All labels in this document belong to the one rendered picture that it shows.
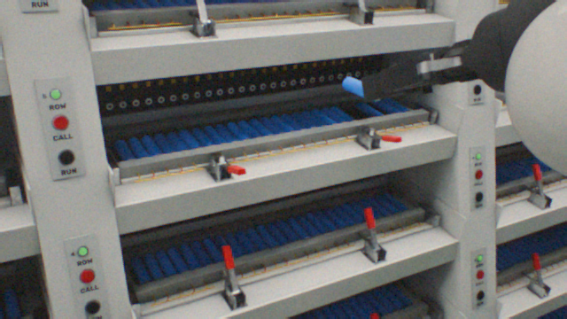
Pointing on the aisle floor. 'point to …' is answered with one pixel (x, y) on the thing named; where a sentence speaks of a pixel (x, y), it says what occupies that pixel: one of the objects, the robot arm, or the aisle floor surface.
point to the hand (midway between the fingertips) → (390, 83)
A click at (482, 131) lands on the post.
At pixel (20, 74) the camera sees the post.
